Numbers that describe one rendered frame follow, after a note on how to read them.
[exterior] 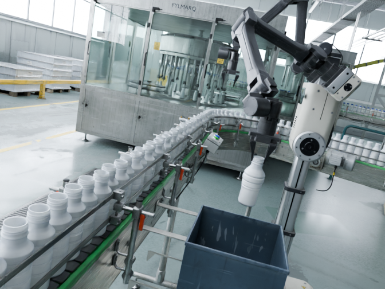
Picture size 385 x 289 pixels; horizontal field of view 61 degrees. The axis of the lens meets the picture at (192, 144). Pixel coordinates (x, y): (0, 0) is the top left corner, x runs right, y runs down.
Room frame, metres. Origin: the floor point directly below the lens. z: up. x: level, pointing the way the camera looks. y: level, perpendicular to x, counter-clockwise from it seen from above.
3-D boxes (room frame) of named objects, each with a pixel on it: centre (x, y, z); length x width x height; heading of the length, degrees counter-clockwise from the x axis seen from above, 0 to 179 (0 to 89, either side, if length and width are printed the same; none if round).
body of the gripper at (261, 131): (1.04, -0.22, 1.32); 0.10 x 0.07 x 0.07; 81
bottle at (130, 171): (0.94, 0.19, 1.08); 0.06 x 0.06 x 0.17
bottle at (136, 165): (1.00, 0.17, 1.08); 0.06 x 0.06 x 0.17
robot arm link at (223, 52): (2.05, -0.10, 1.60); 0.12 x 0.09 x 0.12; 82
